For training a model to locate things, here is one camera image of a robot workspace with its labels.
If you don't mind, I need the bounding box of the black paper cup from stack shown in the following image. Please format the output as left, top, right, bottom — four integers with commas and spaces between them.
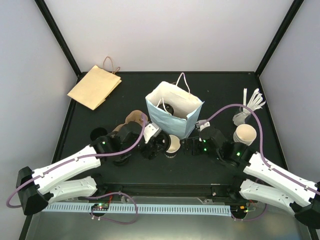
165, 134, 181, 159

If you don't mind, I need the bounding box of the stack of black lids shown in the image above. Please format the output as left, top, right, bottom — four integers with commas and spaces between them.
112, 154, 131, 167

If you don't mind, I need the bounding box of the light blue paper bag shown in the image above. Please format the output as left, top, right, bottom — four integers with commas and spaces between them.
145, 72, 204, 140

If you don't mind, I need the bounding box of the stack of white paper cups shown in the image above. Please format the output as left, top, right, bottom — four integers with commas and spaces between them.
233, 124, 257, 146

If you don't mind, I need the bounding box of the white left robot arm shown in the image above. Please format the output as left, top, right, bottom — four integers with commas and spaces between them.
16, 121, 171, 216

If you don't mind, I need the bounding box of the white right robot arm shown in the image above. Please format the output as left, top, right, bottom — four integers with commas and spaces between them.
180, 126, 320, 230

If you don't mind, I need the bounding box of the black paper coffee cup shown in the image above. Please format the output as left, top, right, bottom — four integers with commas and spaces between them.
89, 127, 108, 141

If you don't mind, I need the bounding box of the clear cup of stirrers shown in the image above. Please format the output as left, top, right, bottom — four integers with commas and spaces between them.
232, 88, 266, 126

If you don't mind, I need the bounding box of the black circuit board with leds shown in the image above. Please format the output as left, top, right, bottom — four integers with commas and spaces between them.
91, 203, 110, 211

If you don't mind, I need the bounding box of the brown kraft paper bag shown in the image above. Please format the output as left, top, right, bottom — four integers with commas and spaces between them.
67, 56, 122, 110

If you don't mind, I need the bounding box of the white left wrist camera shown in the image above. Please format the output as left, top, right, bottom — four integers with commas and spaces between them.
143, 122, 162, 144

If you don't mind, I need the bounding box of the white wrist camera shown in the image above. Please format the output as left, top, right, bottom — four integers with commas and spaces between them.
195, 119, 211, 132
143, 122, 162, 144

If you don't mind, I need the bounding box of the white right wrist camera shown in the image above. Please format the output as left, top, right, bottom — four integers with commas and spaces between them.
195, 119, 211, 132

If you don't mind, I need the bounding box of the light blue cable duct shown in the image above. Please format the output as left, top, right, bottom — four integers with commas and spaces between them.
43, 202, 232, 217

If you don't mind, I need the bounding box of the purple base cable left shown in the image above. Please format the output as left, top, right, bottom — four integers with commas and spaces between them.
86, 191, 139, 225

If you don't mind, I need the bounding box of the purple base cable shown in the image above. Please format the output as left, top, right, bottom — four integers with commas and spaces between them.
86, 191, 139, 225
231, 203, 268, 223

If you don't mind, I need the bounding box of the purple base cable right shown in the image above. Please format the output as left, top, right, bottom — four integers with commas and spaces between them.
231, 203, 268, 223

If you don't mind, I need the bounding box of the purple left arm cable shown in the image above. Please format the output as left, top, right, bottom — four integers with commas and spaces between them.
6, 112, 149, 209

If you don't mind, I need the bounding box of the black frame post right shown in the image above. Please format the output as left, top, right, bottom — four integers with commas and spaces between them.
255, 0, 304, 77

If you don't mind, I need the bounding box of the black frame post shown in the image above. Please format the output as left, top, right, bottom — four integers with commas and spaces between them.
34, 0, 82, 78
255, 0, 304, 77

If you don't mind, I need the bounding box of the black frame post left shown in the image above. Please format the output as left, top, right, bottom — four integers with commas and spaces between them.
34, 0, 82, 78

